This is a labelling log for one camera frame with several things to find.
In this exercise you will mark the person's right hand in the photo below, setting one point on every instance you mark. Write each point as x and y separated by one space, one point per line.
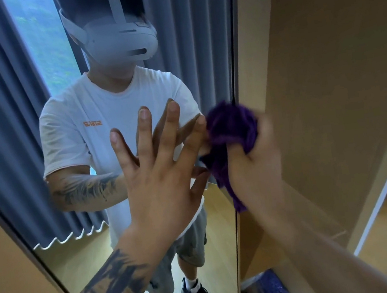
260 174

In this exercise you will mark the person's left hand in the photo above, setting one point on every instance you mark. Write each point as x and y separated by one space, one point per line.
162 200

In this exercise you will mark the purple cleaning cloth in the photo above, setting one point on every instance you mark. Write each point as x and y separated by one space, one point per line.
230 124

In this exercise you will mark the pull-out wardrobe mirror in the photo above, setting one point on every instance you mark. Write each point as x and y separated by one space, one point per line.
13 143

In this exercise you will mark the person's right forearm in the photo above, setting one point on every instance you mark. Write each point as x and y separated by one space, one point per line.
336 261

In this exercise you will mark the light wooden wardrobe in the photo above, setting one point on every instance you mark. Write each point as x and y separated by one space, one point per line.
329 57

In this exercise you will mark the blue plastic bag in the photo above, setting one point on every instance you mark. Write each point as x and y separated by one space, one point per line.
277 292

